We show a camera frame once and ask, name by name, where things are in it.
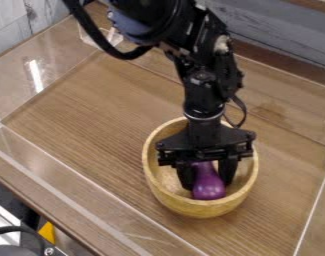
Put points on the clear acrylic corner bracket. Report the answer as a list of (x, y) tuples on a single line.
[(110, 34)]

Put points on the yellow warning sticker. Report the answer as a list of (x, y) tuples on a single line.
[(47, 232)]

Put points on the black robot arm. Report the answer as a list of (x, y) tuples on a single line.
[(193, 37)]

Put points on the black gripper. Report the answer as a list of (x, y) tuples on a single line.
[(197, 141)]

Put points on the purple toy eggplant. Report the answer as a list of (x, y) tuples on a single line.
[(209, 187)]

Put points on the brown wooden bowl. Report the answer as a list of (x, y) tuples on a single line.
[(165, 186)]

